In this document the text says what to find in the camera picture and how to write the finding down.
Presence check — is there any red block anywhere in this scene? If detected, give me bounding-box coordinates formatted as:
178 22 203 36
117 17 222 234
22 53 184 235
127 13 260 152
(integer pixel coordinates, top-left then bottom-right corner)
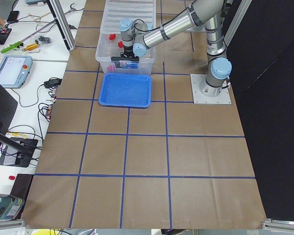
109 34 116 40
118 41 123 48

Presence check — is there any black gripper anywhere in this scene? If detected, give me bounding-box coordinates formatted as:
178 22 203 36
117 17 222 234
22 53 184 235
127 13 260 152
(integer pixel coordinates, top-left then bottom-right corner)
120 46 137 58

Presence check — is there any teach pendant tablet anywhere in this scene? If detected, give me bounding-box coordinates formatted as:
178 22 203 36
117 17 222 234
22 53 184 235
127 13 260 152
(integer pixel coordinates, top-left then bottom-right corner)
0 55 33 89

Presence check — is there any black monitor stand base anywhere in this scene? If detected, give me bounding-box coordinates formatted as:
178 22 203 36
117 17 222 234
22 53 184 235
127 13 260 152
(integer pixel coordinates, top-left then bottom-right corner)
0 137 38 167

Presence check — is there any blue plastic tray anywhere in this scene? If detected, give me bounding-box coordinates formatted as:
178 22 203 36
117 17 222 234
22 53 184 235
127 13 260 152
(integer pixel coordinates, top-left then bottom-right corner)
98 73 152 108

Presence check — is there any clear plastic box lid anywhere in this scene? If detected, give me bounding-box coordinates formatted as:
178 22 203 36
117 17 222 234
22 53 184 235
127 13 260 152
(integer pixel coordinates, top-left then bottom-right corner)
100 0 156 34

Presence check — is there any black smartphone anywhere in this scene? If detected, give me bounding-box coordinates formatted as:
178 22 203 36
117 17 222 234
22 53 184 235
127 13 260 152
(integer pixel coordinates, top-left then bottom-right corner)
7 11 20 23

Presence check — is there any green handled tool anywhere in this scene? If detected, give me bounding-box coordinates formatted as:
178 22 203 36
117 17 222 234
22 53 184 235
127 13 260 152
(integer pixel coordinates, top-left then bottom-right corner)
0 41 22 54

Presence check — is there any black box latch handle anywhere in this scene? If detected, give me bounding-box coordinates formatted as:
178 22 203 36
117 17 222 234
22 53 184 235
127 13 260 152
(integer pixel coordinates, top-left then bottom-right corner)
111 56 139 62

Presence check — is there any yellow cylinder tool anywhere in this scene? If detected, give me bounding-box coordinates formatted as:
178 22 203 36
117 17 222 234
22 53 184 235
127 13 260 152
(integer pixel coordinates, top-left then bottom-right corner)
22 43 39 51

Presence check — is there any aluminium frame post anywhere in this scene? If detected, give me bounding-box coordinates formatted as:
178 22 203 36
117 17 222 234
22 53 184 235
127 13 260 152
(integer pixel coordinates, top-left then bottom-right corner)
47 0 75 51

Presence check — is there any black power adapter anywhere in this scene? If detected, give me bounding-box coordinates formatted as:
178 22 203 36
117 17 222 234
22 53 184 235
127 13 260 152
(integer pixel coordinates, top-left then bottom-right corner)
44 78 62 89

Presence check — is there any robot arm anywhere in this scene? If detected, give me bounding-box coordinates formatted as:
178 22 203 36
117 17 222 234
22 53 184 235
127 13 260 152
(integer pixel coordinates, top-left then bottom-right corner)
119 0 232 97

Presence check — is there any clear plastic storage box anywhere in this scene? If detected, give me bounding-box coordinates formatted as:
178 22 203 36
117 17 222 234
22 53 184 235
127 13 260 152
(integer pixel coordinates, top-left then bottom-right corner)
96 33 155 75

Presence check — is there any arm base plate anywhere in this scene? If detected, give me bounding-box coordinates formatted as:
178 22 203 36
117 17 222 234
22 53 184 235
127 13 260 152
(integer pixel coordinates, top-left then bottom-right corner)
190 74 232 105

